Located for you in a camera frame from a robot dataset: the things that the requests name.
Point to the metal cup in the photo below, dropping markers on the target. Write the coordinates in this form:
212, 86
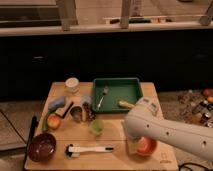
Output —
76, 113

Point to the spice bottles on floor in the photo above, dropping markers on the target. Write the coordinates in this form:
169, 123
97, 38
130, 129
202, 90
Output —
197, 107

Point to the white dish brush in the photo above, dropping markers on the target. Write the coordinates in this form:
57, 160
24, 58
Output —
75, 151

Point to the small green cup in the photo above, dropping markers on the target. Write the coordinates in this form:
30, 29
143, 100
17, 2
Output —
96, 127

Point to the lying spice jar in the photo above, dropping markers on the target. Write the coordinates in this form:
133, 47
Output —
87, 114

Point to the green plastic tray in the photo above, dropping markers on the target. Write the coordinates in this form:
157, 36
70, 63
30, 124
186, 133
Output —
126, 89

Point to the dark red bowl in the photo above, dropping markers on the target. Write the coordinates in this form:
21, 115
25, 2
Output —
42, 147

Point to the black handled tool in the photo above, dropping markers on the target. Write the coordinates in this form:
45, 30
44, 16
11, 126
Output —
64, 113

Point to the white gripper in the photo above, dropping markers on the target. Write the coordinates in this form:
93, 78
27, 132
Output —
132, 146

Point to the red yellow apple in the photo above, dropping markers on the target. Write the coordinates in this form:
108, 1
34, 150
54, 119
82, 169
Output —
53, 122

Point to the white cup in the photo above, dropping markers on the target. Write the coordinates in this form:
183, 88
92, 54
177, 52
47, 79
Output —
72, 84

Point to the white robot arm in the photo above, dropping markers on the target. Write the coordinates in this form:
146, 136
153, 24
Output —
142, 121

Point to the metal fork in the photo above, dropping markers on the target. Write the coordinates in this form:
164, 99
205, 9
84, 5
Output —
104, 93

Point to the orange bowl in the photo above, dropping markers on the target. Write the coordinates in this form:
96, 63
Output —
146, 146

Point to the black bar at table edge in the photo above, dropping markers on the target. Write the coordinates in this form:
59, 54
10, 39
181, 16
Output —
33, 126

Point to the green vegetable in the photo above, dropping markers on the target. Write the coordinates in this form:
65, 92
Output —
44, 123

